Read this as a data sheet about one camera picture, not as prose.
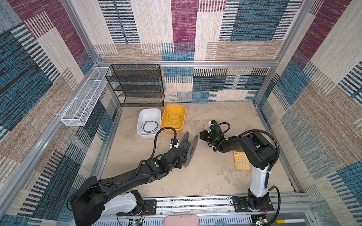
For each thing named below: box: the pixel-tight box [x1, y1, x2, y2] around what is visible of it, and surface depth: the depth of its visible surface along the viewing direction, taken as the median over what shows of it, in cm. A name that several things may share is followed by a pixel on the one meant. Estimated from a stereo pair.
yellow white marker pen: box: [276, 218, 307, 225], surface depth 70 cm
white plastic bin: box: [136, 108, 162, 139], surface depth 110 cm
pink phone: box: [164, 214, 200, 226], surface depth 70 cm
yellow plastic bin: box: [160, 104, 187, 134], surface depth 113 cm
